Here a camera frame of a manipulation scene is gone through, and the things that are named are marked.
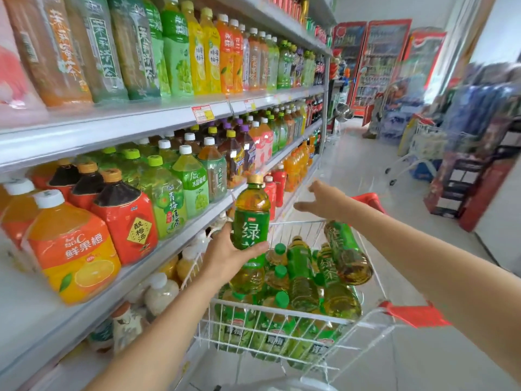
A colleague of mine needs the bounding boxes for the person's right hand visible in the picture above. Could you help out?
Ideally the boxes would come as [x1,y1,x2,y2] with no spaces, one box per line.
[293,180,355,222]

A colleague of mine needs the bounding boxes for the person's left hand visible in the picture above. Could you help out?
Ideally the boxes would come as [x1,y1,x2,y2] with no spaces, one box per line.
[202,221,270,285]

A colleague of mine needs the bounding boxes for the green tea bottle yellow cap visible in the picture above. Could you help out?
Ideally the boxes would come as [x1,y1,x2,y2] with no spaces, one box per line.
[229,174,272,295]

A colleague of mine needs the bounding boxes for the person's right forearm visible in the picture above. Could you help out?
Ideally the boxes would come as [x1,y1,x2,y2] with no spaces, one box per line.
[344,197,521,383]

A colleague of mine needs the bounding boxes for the person's left forearm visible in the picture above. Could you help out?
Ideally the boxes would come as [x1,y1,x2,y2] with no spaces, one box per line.
[83,266,230,391]

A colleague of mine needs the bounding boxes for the group of red bottles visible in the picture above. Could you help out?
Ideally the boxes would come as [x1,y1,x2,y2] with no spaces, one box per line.
[262,163,288,221]

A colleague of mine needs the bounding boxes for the group of orange soda bottles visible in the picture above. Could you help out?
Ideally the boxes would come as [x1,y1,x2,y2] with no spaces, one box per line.
[284,136,317,193]

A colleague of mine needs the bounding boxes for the pile of green tea drinks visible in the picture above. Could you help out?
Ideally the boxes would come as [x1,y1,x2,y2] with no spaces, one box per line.
[212,220,374,371]

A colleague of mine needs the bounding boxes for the row of small mixed drinks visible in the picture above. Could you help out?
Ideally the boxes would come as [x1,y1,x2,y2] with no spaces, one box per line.
[163,95,325,190]

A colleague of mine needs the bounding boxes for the group of large green drinks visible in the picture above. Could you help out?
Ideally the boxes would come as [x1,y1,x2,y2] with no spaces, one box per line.
[87,136,228,241]

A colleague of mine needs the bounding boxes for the stack of steel bowls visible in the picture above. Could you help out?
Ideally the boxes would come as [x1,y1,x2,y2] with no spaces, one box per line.
[333,102,355,123]

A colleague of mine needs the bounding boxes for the group of white milky bottles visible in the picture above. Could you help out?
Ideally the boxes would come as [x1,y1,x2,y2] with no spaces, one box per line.
[87,212,228,355]

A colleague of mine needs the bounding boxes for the dark plum drink red bottle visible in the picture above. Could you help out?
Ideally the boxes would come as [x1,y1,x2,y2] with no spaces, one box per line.
[91,168,159,266]
[68,161,105,211]
[47,159,81,197]

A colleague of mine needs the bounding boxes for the stack of bottled water packs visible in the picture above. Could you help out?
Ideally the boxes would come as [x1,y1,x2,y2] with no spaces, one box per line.
[376,75,426,141]

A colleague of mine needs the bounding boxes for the empty white shopping cart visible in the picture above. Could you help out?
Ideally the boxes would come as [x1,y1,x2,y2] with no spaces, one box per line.
[384,117,478,188]

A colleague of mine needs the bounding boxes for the red yellow price tag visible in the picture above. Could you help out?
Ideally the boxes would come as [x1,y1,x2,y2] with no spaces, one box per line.
[191,104,215,125]

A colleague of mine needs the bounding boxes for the wide red drinks fridge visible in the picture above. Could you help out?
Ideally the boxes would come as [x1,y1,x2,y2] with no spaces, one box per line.
[351,19,412,117]

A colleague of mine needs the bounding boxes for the narrow red drinks fridge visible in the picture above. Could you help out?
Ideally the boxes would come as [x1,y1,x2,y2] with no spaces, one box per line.
[331,21,368,107]

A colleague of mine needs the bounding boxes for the dark display rack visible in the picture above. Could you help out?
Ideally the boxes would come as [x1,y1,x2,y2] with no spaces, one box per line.
[423,118,521,233]

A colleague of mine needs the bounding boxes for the large orange juice bottle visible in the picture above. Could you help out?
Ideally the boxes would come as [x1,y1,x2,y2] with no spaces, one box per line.
[0,179,41,251]
[22,190,122,306]

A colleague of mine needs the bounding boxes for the white metal shelf unit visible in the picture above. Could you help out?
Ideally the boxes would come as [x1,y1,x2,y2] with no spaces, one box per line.
[0,0,338,391]

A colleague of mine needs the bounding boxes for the red fridge with glare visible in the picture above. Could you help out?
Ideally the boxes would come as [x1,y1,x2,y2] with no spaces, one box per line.
[401,30,447,104]

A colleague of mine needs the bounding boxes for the row of drink cans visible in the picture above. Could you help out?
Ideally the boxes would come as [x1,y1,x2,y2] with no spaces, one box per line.
[269,0,335,45]

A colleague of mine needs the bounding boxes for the row of assorted tea bottles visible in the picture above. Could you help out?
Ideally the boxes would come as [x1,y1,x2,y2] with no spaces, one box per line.
[0,0,326,116]

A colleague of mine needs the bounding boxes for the hanging blue packaged goods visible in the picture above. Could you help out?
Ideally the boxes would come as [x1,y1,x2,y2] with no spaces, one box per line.
[441,63,521,141]

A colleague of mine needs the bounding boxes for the white wire shopping cart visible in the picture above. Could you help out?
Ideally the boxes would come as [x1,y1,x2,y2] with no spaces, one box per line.
[179,192,452,385]

